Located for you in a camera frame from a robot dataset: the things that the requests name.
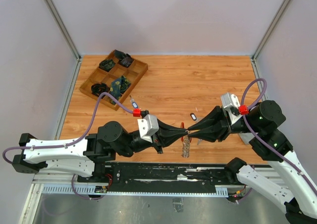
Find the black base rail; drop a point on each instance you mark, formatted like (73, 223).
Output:
(160, 178)

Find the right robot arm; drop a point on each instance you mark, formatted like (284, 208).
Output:
(298, 201)

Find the key with black tag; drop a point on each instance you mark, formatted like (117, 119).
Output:
(193, 117)

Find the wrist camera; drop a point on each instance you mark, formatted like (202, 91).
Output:
(231, 104)
(148, 126)

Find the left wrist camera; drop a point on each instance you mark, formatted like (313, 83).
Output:
(148, 126)

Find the dark folded tie back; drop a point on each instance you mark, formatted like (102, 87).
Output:
(120, 55)

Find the blue tie yellow flowers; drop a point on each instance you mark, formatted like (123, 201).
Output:
(119, 86)

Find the grey foam pad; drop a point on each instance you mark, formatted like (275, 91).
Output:
(246, 137)

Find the dark tie orange flowers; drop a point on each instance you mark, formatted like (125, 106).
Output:
(99, 88)

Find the key with blue tag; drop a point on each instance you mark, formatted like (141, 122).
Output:
(133, 103)

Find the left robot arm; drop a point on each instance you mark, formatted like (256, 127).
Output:
(84, 157)

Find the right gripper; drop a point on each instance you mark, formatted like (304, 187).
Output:
(219, 115)

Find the wooden compartment tray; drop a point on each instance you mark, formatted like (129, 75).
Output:
(133, 73)

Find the green patterned rolled tie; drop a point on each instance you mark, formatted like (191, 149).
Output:
(106, 64)

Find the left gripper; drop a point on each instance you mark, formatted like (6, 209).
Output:
(164, 140)

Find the dark tie purple pattern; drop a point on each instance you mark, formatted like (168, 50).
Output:
(126, 62)

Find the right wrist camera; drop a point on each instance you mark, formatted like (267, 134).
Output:
(231, 104)

